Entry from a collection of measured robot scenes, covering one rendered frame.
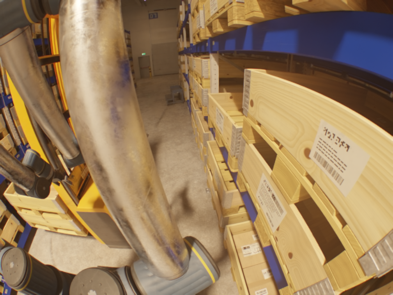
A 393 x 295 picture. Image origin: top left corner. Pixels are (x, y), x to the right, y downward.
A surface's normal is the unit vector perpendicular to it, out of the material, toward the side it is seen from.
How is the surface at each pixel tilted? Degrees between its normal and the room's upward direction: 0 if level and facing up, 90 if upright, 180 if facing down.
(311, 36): 90
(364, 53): 90
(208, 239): 0
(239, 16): 90
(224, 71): 90
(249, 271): 0
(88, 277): 6
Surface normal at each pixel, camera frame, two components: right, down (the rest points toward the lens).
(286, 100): -0.99, 0.11
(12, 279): 0.03, -0.79
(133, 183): 0.57, 0.15
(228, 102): 0.15, 0.53
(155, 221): 0.73, 0.07
